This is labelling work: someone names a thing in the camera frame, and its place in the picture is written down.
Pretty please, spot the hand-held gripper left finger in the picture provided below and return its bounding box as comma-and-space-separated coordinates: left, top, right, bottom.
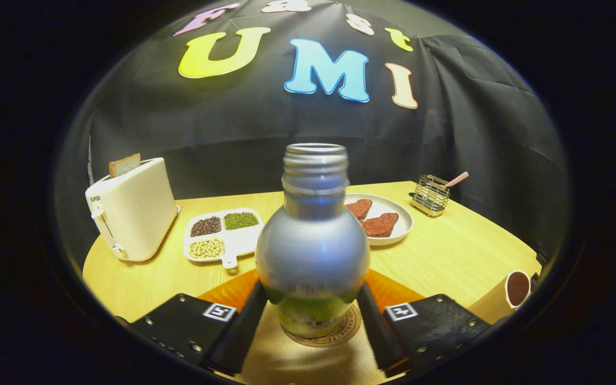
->
115, 269, 269, 375

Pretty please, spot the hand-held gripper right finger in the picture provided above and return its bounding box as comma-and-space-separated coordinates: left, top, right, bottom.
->
356, 269, 493, 376

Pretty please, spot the round cork coaster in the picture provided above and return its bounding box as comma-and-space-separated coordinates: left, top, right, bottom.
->
281, 305, 363, 348

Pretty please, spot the silver and green juice bottle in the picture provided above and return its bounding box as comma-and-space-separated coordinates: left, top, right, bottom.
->
255, 143, 371, 338

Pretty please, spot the beige cup with wooden handle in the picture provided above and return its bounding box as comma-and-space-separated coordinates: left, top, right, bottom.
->
468, 270, 533, 325

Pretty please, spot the pile of yellow soybeans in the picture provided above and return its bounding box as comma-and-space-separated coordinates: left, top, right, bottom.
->
188, 238, 226, 260

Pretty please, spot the white divided tray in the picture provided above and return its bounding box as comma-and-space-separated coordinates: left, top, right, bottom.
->
183, 207, 264, 270

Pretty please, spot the wooden table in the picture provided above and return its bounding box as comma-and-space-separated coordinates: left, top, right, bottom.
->
82, 181, 543, 385

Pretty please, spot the reddish brown meat slice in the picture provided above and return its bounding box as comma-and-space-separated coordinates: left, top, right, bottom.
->
345, 199, 373, 221
361, 212, 399, 238

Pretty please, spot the pile of dark red beans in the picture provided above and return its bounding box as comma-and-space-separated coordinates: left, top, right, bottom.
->
190, 216, 222, 237

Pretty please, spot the pile of green beans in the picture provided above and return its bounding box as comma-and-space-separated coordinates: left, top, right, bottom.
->
224, 212, 260, 231

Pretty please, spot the white oval plate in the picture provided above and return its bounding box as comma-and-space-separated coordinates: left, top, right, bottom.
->
343, 193, 414, 247

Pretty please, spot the white toaster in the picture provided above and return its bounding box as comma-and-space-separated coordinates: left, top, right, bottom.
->
85, 157, 181, 263

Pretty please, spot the toast slice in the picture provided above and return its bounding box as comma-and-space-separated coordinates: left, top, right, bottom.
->
108, 153, 142, 179

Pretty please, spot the black backdrop cloth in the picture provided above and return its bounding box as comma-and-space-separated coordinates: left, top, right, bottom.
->
54, 0, 571, 257

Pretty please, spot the metal wire basket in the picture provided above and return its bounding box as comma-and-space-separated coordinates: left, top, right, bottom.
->
409, 174, 451, 217

